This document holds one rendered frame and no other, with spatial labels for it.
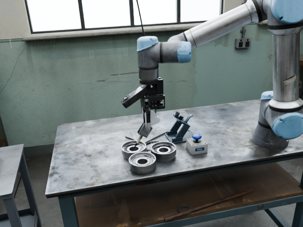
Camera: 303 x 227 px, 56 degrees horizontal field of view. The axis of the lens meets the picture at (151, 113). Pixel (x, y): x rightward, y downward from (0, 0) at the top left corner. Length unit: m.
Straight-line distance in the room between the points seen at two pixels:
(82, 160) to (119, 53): 1.59
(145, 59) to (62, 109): 1.86
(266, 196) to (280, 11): 0.83
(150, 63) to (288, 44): 0.46
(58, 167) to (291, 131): 0.90
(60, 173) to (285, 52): 0.92
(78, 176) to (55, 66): 1.68
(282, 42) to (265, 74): 2.23
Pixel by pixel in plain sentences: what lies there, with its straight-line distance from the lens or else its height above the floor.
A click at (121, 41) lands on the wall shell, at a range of 2.65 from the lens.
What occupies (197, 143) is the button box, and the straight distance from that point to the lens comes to 1.20.
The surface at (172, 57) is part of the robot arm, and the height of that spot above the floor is 1.22.
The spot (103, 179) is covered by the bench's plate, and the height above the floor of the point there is 0.80.
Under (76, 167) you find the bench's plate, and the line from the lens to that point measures 1.20.
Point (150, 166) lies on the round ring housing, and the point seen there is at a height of 0.83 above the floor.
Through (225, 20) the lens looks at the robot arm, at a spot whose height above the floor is 1.32.
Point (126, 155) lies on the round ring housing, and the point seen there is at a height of 0.82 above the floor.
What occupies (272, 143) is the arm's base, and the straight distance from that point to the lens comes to 1.30.
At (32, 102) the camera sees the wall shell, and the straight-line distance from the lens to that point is 2.80.
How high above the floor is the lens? 1.43
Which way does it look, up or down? 23 degrees down
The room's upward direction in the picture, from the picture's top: 3 degrees counter-clockwise
